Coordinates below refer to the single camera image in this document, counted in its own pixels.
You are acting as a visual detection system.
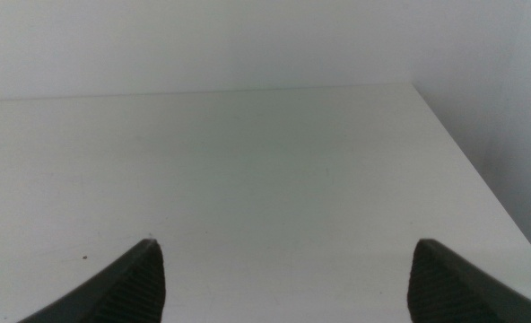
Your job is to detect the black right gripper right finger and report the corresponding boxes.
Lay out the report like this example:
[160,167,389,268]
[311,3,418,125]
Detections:
[406,238,531,323]

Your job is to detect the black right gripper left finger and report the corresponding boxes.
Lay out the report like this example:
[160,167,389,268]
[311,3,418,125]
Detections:
[16,238,167,323]

